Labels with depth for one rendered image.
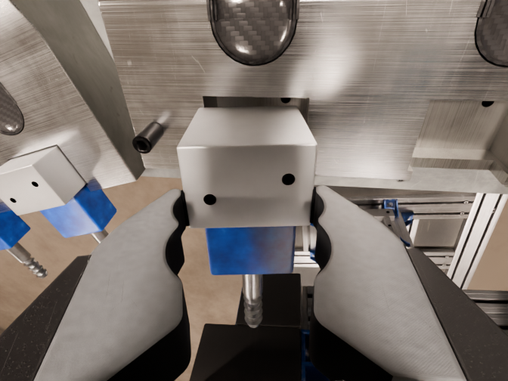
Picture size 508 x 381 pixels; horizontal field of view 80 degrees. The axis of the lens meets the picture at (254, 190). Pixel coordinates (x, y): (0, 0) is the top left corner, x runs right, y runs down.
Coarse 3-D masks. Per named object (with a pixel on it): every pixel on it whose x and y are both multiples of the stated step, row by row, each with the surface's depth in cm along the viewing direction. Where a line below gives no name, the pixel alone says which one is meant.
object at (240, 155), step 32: (192, 128) 12; (224, 128) 12; (256, 128) 12; (288, 128) 12; (192, 160) 11; (224, 160) 11; (256, 160) 11; (288, 160) 11; (192, 192) 12; (224, 192) 12; (256, 192) 12; (288, 192) 12; (192, 224) 12; (224, 224) 12; (256, 224) 12; (288, 224) 12; (224, 256) 15; (256, 256) 15; (288, 256) 15; (256, 288) 17; (256, 320) 19
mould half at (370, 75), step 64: (128, 0) 13; (192, 0) 13; (320, 0) 12; (384, 0) 12; (448, 0) 12; (128, 64) 15; (192, 64) 14; (256, 64) 14; (320, 64) 14; (384, 64) 13; (448, 64) 13; (320, 128) 16; (384, 128) 15
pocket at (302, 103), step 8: (208, 96) 16; (216, 96) 18; (208, 104) 16; (216, 104) 18; (224, 104) 18; (232, 104) 18; (240, 104) 18; (248, 104) 18; (256, 104) 18; (264, 104) 18; (272, 104) 18; (280, 104) 18; (288, 104) 18; (296, 104) 18; (304, 104) 18; (304, 112) 18
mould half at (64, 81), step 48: (0, 0) 17; (48, 0) 19; (0, 48) 19; (48, 48) 18; (96, 48) 22; (48, 96) 20; (96, 96) 21; (0, 144) 23; (48, 144) 23; (96, 144) 22
